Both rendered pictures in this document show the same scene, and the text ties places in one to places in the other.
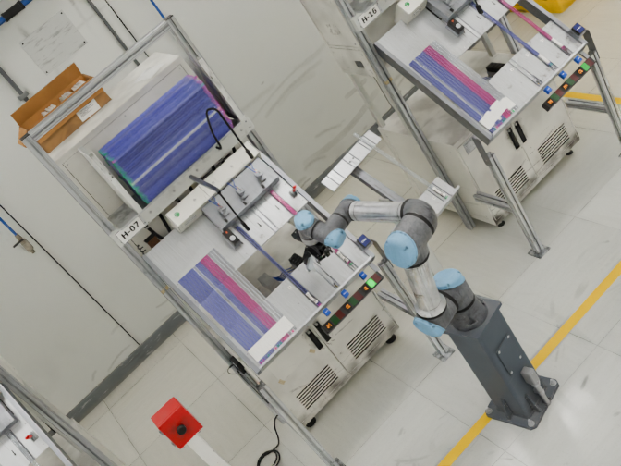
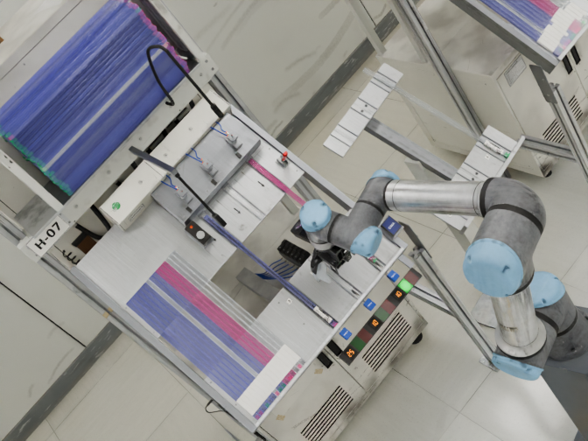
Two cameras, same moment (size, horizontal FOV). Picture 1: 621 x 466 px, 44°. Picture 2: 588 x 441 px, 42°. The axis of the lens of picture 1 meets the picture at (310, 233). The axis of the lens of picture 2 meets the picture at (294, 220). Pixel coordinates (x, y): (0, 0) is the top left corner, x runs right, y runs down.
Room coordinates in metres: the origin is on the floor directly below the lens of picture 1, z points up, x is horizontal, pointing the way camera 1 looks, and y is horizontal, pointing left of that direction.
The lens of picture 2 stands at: (1.03, 0.01, 2.28)
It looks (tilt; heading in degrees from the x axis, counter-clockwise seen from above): 36 degrees down; 1
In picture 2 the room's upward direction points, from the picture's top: 41 degrees counter-clockwise
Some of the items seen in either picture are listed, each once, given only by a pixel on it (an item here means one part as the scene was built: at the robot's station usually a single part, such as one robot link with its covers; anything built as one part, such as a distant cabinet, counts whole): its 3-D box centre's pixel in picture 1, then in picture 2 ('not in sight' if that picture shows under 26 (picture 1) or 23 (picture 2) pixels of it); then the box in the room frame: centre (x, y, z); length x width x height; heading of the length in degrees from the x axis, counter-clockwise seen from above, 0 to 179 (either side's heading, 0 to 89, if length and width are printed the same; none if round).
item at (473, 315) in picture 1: (464, 307); (558, 325); (2.25, -0.31, 0.60); 0.15 x 0.15 x 0.10
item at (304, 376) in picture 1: (294, 323); (286, 325); (3.24, 0.34, 0.31); 0.70 x 0.65 x 0.62; 105
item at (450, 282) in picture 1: (450, 288); (542, 302); (2.25, -0.30, 0.72); 0.13 x 0.12 x 0.14; 120
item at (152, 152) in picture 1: (167, 138); (92, 94); (3.14, 0.25, 1.52); 0.51 x 0.13 x 0.27; 105
